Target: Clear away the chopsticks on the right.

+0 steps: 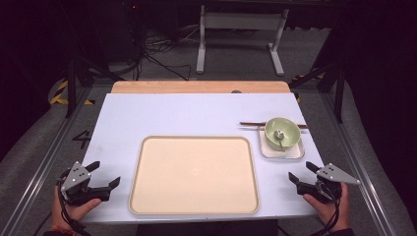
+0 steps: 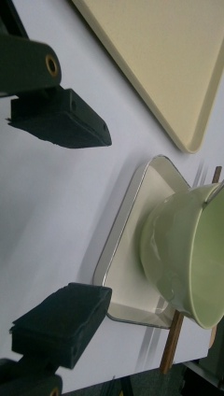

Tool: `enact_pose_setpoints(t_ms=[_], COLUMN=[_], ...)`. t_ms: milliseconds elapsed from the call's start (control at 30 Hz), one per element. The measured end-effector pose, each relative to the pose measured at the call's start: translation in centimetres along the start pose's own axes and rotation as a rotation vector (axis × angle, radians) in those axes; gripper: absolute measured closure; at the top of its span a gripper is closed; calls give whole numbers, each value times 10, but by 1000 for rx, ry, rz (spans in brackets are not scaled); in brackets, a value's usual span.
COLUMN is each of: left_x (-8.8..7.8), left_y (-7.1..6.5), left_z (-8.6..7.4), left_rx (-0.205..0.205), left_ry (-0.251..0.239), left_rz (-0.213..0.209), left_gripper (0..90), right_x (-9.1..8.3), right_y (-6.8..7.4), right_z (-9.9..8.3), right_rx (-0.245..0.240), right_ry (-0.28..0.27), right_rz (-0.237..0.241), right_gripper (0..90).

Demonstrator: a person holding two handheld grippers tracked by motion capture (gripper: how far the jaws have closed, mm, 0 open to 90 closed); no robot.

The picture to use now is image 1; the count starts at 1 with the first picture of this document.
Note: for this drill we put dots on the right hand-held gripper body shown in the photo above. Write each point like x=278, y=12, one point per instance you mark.
x=332, y=173

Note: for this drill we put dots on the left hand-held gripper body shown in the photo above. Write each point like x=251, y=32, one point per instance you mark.
x=77, y=175

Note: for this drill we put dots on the white square plate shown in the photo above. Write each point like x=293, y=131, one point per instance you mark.
x=295, y=152

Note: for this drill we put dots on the green bowl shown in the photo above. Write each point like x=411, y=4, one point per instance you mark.
x=290, y=129

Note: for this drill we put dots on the metal spoon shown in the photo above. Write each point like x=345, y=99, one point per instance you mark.
x=279, y=134

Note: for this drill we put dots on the brown chopstick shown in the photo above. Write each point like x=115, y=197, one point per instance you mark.
x=250, y=127
x=252, y=124

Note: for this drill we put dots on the beige rectangular tray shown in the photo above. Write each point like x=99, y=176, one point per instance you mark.
x=193, y=177

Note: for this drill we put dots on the person's left hand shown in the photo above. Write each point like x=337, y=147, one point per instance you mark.
x=62, y=213

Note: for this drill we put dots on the person's right hand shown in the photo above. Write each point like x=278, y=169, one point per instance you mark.
x=331, y=214

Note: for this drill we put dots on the black tripod stand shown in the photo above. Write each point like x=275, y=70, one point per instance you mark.
x=71, y=85
x=339, y=95

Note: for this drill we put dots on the yellow black floor tape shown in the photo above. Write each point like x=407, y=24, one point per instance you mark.
x=59, y=95
x=300, y=77

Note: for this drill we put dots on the dark round table grommet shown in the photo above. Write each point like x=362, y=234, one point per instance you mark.
x=236, y=91

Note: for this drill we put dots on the wooden table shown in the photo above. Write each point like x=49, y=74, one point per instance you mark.
x=196, y=87

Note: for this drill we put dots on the dark equipment with red light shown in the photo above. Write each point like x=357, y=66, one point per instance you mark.
x=144, y=29

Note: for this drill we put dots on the aluminium floor rail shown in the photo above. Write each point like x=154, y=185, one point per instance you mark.
x=42, y=167
x=357, y=157

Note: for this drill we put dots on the white metal stand frame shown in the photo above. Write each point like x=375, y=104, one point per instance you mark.
x=241, y=21

